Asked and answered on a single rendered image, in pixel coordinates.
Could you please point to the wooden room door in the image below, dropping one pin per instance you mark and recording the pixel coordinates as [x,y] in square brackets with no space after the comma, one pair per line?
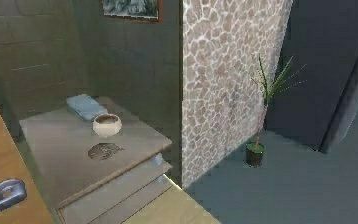
[7,160]

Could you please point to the framed wall picture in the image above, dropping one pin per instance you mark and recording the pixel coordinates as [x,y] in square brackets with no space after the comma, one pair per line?
[131,8]

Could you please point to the white pottery bowl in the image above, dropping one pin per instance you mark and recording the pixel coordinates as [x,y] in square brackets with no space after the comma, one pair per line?
[107,126]

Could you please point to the dark grey room door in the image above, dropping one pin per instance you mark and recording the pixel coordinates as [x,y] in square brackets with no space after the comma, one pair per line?
[347,90]

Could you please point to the grey chest of drawers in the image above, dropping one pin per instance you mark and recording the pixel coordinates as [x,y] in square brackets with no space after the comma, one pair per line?
[60,156]

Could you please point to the light blue folded cloth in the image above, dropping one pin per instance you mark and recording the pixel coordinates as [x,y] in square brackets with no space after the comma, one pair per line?
[85,106]

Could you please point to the green house plant black pot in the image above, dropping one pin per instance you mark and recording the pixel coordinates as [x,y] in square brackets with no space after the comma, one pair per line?
[255,153]

